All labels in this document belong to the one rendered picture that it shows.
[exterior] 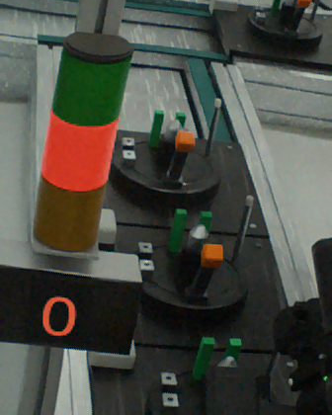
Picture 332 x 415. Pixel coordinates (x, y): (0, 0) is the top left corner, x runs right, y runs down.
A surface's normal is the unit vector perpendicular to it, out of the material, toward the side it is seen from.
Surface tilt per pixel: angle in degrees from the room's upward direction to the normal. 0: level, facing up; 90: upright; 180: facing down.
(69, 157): 90
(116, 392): 0
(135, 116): 0
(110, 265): 0
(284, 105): 90
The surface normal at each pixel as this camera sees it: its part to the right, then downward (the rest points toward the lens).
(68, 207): 0.00, 0.50
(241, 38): 0.18, -0.85
